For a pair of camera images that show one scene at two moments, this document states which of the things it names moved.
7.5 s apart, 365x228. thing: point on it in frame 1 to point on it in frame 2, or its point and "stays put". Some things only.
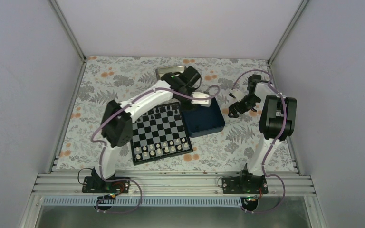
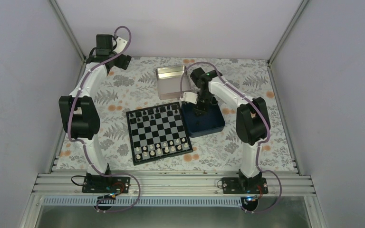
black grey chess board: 159,133 stays put
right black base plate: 244,184 stays put
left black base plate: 95,185 stays put
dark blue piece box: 202,120 stays put
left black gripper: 185,106 to 120,63
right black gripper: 232,109 to 202,109
